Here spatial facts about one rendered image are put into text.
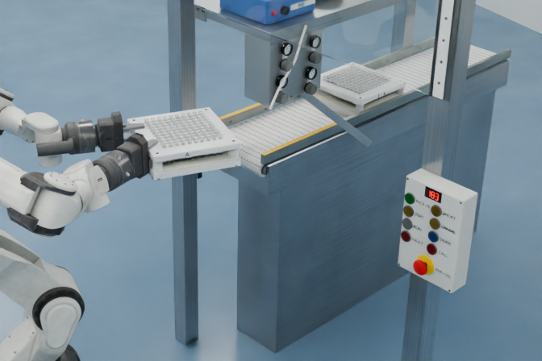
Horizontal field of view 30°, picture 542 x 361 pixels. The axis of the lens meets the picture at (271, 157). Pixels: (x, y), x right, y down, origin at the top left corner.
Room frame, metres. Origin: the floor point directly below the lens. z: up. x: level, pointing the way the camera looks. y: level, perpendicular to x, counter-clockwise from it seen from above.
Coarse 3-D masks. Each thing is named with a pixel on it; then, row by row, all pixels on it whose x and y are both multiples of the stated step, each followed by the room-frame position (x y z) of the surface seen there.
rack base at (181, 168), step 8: (224, 152) 2.44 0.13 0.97; (168, 160) 2.38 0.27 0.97; (184, 160) 2.39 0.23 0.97; (192, 160) 2.39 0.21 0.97; (200, 160) 2.39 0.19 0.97; (208, 160) 2.39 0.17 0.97; (216, 160) 2.39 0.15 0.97; (224, 160) 2.40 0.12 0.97; (232, 160) 2.41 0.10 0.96; (168, 168) 2.34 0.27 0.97; (176, 168) 2.34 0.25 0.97; (184, 168) 2.35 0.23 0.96; (192, 168) 2.36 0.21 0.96; (200, 168) 2.37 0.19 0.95; (208, 168) 2.38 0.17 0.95; (216, 168) 2.39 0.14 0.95; (152, 176) 2.32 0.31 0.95; (160, 176) 2.32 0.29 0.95; (168, 176) 2.33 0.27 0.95
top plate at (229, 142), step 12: (204, 108) 2.63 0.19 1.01; (132, 120) 2.53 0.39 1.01; (216, 120) 2.55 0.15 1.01; (132, 132) 2.49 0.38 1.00; (144, 132) 2.46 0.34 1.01; (228, 132) 2.48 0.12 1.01; (156, 144) 2.39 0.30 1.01; (168, 144) 2.39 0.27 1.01; (180, 144) 2.39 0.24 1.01; (192, 144) 2.39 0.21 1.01; (204, 144) 2.40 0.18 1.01; (216, 144) 2.40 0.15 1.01; (228, 144) 2.40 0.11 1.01; (240, 144) 2.42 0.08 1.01; (156, 156) 2.32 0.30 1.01; (168, 156) 2.33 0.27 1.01; (180, 156) 2.35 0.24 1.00; (192, 156) 2.36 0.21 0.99
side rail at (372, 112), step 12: (492, 60) 3.54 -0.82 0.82; (468, 72) 3.43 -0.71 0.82; (408, 96) 3.18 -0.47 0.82; (420, 96) 3.23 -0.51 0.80; (372, 108) 3.06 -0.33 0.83; (384, 108) 3.09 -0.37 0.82; (348, 120) 2.96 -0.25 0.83; (360, 120) 3.00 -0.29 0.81; (324, 132) 2.88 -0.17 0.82; (336, 132) 2.92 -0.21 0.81; (300, 144) 2.80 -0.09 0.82; (264, 156) 2.69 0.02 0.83; (276, 156) 2.73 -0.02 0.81
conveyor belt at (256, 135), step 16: (480, 48) 3.73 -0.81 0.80; (272, 112) 3.08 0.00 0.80; (288, 112) 3.08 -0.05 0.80; (304, 112) 3.09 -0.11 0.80; (320, 112) 3.09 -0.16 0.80; (336, 112) 3.09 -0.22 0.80; (240, 128) 2.95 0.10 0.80; (256, 128) 2.95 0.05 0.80; (272, 128) 2.95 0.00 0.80; (288, 128) 2.96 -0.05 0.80; (304, 128) 2.96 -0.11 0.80; (256, 144) 2.84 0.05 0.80; (272, 144) 2.84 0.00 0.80; (240, 160) 2.76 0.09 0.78; (256, 160) 2.73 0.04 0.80
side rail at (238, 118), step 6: (300, 96) 3.19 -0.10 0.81; (288, 102) 3.15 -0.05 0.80; (252, 108) 3.03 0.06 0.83; (258, 108) 3.05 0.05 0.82; (264, 108) 3.07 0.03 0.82; (240, 114) 2.99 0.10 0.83; (246, 114) 3.01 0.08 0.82; (252, 114) 3.03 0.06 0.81; (222, 120) 2.93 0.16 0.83; (228, 120) 2.95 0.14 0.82; (234, 120) 2.97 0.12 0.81; (240, 120) 2.99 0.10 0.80
